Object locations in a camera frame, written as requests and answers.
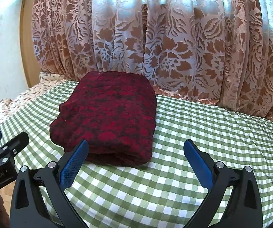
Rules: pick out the green white checkered bedsheet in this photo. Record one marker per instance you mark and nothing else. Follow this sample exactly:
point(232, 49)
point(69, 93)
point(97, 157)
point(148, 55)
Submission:
point(164, 192)

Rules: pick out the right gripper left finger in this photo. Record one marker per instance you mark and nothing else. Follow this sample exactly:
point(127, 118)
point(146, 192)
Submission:
point(28, 208)

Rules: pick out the floral patterned mattress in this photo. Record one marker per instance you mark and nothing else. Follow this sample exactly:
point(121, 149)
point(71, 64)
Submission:
point(46, 82)

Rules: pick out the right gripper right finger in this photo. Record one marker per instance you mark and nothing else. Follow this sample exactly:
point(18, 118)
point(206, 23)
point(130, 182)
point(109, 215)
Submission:
point(244, 205)

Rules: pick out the wooden door frame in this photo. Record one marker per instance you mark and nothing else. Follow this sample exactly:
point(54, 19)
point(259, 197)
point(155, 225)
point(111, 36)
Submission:
point(30, 64)

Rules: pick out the brown floral curtain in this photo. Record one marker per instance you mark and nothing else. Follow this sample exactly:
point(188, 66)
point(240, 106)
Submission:
point(218, 52)

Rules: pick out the dark red patterned sweater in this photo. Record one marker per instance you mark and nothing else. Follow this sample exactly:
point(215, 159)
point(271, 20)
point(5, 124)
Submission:
point(115, 113)

